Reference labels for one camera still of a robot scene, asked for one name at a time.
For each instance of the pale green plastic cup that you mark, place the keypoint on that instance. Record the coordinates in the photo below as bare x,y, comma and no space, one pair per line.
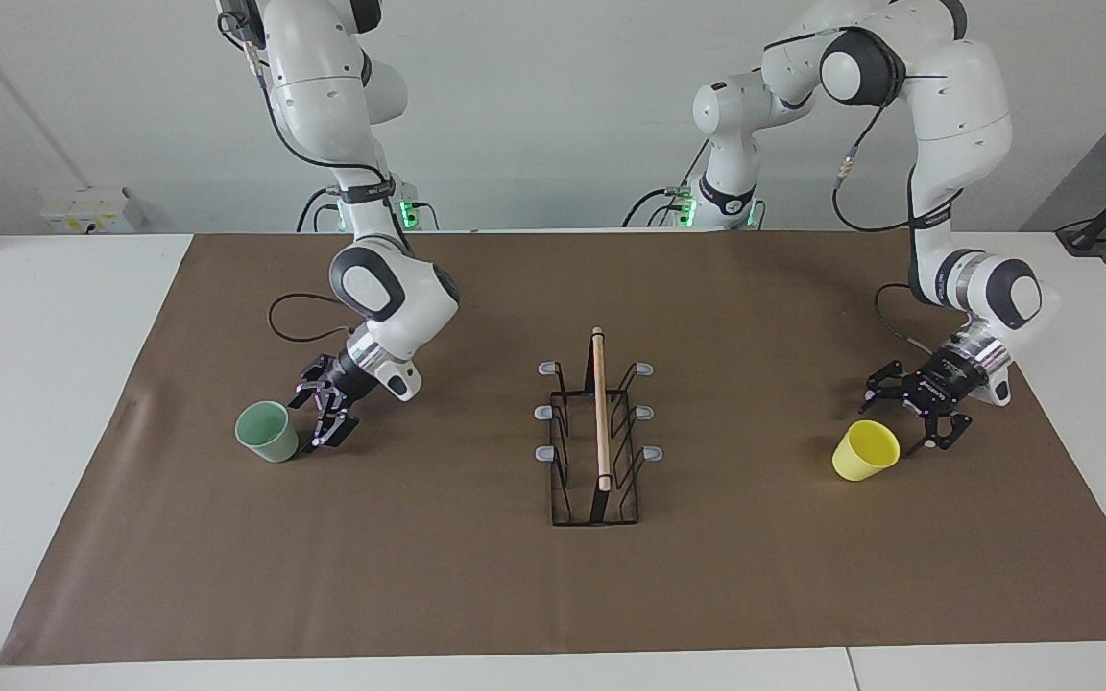
267,434

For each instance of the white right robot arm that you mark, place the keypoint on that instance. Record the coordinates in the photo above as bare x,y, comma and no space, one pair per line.
323,86

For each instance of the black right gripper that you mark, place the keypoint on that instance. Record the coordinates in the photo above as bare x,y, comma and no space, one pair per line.
351,379

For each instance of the yellow plastic cup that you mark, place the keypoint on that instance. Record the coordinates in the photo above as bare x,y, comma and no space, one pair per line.
865,453

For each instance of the brown paper table mat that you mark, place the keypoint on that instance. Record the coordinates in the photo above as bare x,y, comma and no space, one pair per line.
419,557

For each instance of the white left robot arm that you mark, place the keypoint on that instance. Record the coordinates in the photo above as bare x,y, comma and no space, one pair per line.
956,106

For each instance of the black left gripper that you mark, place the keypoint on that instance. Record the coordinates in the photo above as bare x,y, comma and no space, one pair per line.
945,384

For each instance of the white wall socket box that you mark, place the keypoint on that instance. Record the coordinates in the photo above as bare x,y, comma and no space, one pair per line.
92,211

